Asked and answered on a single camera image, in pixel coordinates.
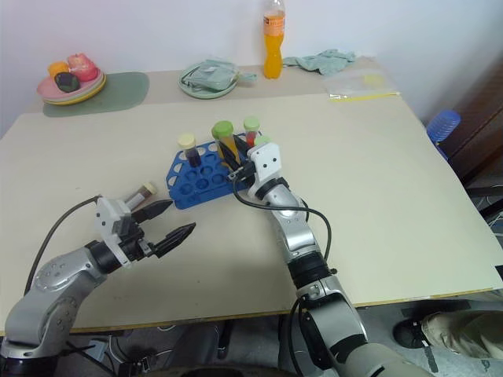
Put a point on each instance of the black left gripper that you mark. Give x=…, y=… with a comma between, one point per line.
x=131, y=239

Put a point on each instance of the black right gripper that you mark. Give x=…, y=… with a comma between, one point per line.
x=243, y=173

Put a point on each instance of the yellow tube with green cap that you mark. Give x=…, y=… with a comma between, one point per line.
x=222, y=129

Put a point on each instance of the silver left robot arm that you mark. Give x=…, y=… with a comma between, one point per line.
x=55, y=282

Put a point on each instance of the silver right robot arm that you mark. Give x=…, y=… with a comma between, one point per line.
x=306, y=243

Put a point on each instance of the test tube with green cap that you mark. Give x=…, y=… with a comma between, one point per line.
x=262, y=140

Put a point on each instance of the blue test tube rack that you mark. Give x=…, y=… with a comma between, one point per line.
x=192, y=196

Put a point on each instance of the red tube with green cap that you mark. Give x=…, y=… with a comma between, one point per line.
x=251, y=125

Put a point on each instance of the brown tube with cream cap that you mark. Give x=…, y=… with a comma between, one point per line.
x=143, y=191

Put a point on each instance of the purple tube with cream cap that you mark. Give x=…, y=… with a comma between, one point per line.
x=193, y=157

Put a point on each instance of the light green plate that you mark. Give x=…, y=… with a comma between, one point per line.
x=204, y=93

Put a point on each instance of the orange soda bottle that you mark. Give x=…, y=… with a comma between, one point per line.
x=273, y=51

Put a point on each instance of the crumpled green cloth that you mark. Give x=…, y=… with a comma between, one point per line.
x=322, y=62

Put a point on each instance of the green placemat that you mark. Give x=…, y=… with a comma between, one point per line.
x=125, y=90

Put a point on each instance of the clear plastic zip bag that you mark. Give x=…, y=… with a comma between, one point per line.
x=353, y=84

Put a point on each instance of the yellow plate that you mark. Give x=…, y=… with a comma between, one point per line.
x=74, y=102

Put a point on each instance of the dark toy fruit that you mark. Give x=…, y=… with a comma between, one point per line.
x=67, y=80

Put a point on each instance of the pink red toy apple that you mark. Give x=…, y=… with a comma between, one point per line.
x=82, y=66

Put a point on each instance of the pink plate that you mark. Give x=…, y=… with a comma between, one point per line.
x=47, y=88

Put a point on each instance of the orange toy fruit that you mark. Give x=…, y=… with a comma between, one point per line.
x=57, y=68

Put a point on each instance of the blue plastic stool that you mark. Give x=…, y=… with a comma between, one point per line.
x=443, y=123

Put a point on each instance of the dark wooden cabinet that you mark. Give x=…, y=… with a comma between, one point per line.
x=481, y=129

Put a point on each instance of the black shoe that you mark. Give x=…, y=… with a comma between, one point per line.
x=408, y=334

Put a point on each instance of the beige trouser leg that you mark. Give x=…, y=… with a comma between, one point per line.
x=463, y=334

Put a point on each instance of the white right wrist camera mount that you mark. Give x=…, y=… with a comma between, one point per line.
x=267, y=163

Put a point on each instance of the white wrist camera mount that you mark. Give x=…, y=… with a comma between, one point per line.
x=108, y=220
x=267, y=163

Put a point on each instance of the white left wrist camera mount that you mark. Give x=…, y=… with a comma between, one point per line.
x=108, y=220

